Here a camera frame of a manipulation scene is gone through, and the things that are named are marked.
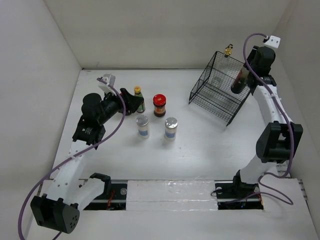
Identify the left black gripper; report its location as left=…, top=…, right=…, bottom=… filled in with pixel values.
left=97, top=87, right=143, bottom=125

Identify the green label sauce bottle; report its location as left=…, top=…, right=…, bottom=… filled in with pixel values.
left=133, top=86, right=146, bottom=114

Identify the white shaker jar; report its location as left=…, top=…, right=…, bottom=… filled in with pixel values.
left=136, top=114, right=150, bottom=139
left=164, top=117, right=178, bottom=141

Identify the red lid sauce jar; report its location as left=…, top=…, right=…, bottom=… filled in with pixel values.
left=152, top=94, right=167, bottom=118

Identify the dark soy sauce bottle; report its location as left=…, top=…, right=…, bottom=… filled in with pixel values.
left=231, top=63, right=250, bottom=94

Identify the clear glass oil bottle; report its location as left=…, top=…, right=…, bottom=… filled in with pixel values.
left=211, top=43, right=234, bottom=88

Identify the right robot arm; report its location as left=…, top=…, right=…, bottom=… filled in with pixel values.
left=211, top=46, right=303, bottom=204

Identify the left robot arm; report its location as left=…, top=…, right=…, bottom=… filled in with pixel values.
left=30, top=88, right=144, bottom=234

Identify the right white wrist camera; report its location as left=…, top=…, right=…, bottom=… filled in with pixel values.
left=263, top=35, right=281, bottom=49

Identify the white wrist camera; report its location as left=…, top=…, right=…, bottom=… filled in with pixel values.
left=263, top=35, right=281, bottom=49
left=96, top=74, right=116, bottom=94

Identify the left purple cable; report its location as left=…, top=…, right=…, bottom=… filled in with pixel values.
left=17, top=77, right=127, bottom=240

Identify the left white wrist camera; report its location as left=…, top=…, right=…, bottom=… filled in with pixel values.
left=96, top=74, right=116, bottom=94

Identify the black wire rack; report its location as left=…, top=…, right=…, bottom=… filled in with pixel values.
left=188, top=51, right=250, bottom=125

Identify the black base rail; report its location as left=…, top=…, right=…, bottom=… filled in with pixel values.
left=86, top=179, right=264, bottom=212

